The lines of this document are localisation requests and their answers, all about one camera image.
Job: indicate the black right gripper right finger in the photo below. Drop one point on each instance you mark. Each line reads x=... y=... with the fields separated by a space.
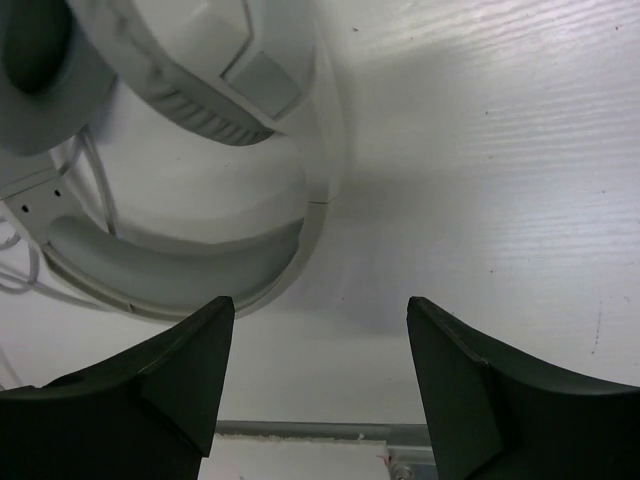
x=496 y=412

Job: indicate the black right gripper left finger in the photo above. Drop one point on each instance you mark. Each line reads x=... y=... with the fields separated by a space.
x=149 y=412

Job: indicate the white grey over-ear headphones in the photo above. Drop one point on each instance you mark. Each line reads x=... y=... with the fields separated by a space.
x=234 y=72

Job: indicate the aluminium table edge rail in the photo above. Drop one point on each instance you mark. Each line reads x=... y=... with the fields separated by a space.
x=408 y=451

